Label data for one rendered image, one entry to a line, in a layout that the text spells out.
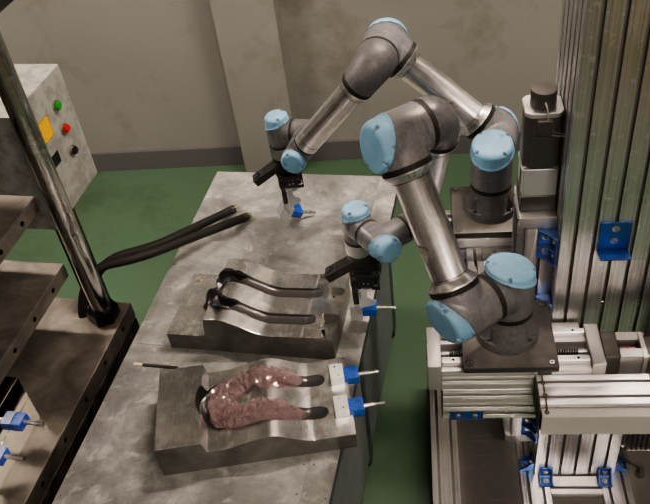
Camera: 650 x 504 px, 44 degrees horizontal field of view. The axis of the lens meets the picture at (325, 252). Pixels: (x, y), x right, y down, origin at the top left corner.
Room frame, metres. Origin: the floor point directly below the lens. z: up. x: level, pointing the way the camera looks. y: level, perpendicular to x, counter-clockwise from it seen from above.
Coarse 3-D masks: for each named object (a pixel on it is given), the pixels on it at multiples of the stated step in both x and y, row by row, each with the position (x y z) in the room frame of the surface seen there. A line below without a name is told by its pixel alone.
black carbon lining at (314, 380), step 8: (304, 376) 1.42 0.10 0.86; (312, 376) 1.42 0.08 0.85; (320, 376) 1.41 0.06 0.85; (304, 384) 1.40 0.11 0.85; (312, 384) 1.39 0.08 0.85; (320, 384) 1.38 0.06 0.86; (200, 392) 1.38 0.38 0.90; (208, 392) 1.40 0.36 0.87; (200, 400) 1.37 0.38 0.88; (200, 408) 1.35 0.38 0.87; (304, 408) 1.31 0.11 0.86; (312, 408) 1.31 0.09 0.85; (320, 408) 1.31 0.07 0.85; (208, 416) 1.32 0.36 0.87; (312, 416) 1.29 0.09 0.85; (320, 416) 1.28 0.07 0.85; (208, 424) 1.30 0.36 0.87
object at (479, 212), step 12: (468, 192) 1.81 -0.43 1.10; (480, 192) 1.75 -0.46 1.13; (504, 192) 1.74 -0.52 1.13; (468, 204) 1.78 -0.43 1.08; (480, 204) 1.75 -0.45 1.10; (492, 204) 1.73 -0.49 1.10; (504, 204) 1.74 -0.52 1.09; (468, 216) 1.77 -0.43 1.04; (480, 216) 1.74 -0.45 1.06; (492, 216) 1.72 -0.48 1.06; (504, 216) 1.72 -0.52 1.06
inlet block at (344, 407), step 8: (336, 400) 1.30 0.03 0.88; (344, 400) 1.30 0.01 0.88; (352, 400) 1.30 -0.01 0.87; (360, 400) 1.30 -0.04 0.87; (336, 408) 1.28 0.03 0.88; (344, 408) 1.27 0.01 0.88; (352, 408) 1.28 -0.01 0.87; (360, 408) 1.28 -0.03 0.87; (336, 416) 1.27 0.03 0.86; (344, 416) 1.27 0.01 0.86
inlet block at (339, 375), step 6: (330, 366) 1.42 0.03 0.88; (336, 366) 1.42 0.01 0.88; (348, 366) 1.42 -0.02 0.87; (354, 366) 1.42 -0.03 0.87; (330, 372) 1.40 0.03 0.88; (336, 372) 1.39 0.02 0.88; (342, 372) 1.39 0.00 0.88; (348, 372) 1.40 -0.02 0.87; (354, 372) 1.40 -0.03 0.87; (360, 372) 1.40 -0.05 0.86; (366, 372) 1.40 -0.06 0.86; (372, 372) 1.40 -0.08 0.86; (378, 372) 1.40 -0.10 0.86; (336, 378) 1.38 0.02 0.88; (342, 378) 1.38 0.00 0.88; (348, 378) 1.38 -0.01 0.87; (354, 378) 1.38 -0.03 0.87; (336, 384) 1.38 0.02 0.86; (348, 384) 1.38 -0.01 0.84
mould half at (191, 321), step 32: (192, 288) 1.83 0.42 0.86; (224, 288) 1.73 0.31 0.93; (320, 288) 1.72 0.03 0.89; (192, 320) 1.69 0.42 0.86; (224, 320) 1.60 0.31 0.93; (256, 320) 1.62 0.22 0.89; (320, 320) 1.59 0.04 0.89; (256, 352) 1.58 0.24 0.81; (288, 352) 1.55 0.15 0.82; (320, 352) 1.52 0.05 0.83
